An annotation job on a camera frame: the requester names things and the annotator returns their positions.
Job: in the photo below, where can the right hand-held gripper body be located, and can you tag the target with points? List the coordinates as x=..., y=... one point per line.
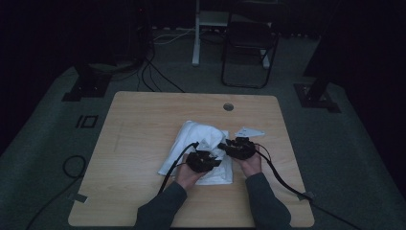
x=242, y=150

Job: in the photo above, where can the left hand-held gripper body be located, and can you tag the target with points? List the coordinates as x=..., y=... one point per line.
x=199, y=161

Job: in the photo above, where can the white garment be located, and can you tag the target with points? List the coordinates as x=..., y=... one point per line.
x=194, y=134

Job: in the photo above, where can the person's right hand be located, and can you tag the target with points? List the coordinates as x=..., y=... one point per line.
x=252, y=166

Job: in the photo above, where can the person's left hand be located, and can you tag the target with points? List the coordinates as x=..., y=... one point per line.
x=186, y=177

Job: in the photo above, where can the grey tape piece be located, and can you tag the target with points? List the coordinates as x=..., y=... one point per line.
x=78, y=198
x=305, y=195

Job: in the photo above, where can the black stand with square base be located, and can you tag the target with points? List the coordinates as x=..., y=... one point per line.
x=87, y=84
x=317, y=96

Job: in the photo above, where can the black folding chair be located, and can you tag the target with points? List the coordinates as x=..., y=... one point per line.
x=249, y=38

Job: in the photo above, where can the white desk frame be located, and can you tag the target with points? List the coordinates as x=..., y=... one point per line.
x=204, y=32

